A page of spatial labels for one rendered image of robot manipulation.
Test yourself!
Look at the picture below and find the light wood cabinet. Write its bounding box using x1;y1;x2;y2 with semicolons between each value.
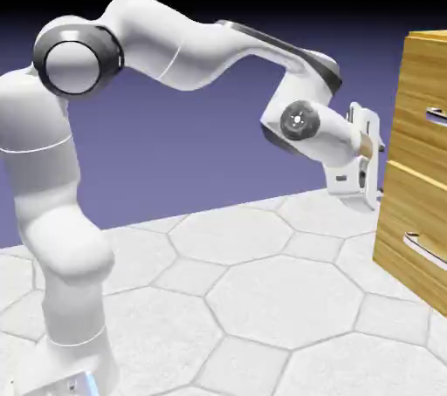
372;30;447;317

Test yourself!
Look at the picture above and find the curved metal drawer handle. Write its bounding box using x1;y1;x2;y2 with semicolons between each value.
402;232;447;272
425;106;447;127

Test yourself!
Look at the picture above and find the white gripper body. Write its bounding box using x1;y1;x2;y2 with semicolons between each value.
345;101;382;212

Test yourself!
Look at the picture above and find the wood drawer front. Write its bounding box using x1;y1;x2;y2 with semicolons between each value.
386;36;447;192
372;160;447;317

